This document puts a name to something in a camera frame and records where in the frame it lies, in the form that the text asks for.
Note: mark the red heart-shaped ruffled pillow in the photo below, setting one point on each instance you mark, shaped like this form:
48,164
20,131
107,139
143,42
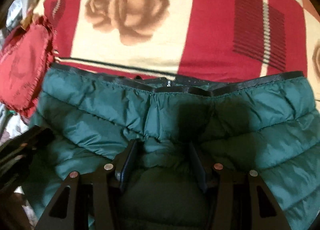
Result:
25,58

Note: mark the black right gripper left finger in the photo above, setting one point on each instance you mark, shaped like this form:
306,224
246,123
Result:
79,193

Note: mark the teal quilted puffer jacket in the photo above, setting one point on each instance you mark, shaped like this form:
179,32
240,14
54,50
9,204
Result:
268,124

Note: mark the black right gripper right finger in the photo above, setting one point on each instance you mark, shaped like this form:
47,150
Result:
234,198

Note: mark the red checkered rose quilt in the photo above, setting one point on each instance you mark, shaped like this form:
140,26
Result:
217,40

